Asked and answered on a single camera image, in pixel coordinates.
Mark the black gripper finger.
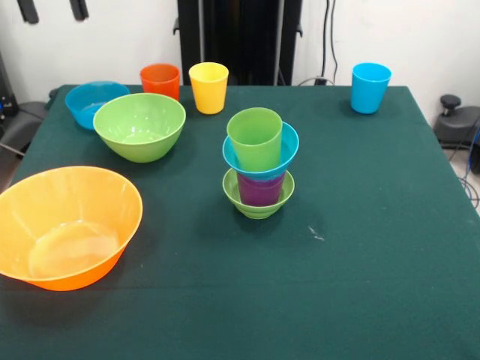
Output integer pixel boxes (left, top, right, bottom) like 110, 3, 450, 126
16, 0, 40, 25
70, 0, 90, 22

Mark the large blue bowl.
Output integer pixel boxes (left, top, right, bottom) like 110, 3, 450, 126
64, 80, 131, 131

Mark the large green bowl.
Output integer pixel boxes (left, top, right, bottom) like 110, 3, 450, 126
92, 92, 188, 164

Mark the green cup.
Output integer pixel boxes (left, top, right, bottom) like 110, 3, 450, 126
226, 106, 284, 172

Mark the small cyan bowl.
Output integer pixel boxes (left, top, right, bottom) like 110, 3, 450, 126
222, 121, 301, 179

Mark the purple cup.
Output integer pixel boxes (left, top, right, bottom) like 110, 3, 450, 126
236, 171, 286, 206

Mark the small green bowl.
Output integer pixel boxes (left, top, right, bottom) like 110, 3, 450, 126
222, 166, 296, 220

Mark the black equipment box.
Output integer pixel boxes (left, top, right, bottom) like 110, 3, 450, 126
0, 52, 20, 117

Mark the red-orange cup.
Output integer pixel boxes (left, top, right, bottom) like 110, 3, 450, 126
139, 63, 182, 102

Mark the grey floor base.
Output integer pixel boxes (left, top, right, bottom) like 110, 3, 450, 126
0, 100, 47, 155

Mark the yellow cup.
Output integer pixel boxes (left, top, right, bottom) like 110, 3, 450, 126
188, 61, 230, 115

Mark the large orange bowl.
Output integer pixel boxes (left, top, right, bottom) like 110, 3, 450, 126
0, 166, 144, 292

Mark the blue cup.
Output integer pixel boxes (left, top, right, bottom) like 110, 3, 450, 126
351, 62, 393, 115

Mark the dark green tablecloth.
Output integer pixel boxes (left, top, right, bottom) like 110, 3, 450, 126
0, 84, 480, 360

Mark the grey base with black knob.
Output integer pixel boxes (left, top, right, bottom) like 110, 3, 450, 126
434, 94, 480, 151

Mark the grey cable behind table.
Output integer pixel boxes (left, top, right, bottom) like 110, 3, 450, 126
298, 76, 336, 87

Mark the black hanging cable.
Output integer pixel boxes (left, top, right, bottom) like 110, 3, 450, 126
323, 0, 338, 78

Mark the blue cable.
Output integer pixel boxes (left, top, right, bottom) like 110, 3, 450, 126
466, 127, 480, 211

